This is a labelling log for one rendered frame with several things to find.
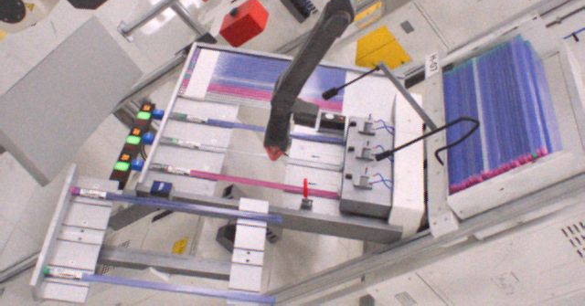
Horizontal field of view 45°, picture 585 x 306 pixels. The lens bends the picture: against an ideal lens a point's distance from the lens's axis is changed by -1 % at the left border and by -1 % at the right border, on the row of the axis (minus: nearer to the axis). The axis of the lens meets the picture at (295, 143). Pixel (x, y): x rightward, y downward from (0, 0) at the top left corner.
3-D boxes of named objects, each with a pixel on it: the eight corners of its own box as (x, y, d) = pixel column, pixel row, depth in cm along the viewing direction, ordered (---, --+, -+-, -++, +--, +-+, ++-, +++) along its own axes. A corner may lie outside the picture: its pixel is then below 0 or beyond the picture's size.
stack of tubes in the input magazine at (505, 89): (448, 191, 178) (548, 149, 165) (441, 71, 216) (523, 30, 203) (473, 219, 184) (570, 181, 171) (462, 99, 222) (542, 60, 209)
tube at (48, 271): (44, 275, 153) (44, 271, 152) (46, 269, 154) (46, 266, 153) (274, 304, 157) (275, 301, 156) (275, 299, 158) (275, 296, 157)
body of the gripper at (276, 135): (290, 128, 200) (293, 108, 195) (286, 153, 193) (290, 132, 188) (267, 123, 200) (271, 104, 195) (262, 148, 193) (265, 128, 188)
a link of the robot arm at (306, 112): (281, 75, 185) (274, 101, 180) (324, 84, 185) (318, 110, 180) (277, 101, 195) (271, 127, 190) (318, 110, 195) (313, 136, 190)
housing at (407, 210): (383, 240, 192) (393, 205, 182) (388, 124, 228) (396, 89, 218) (412, 245, 191) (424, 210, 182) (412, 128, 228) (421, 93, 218)
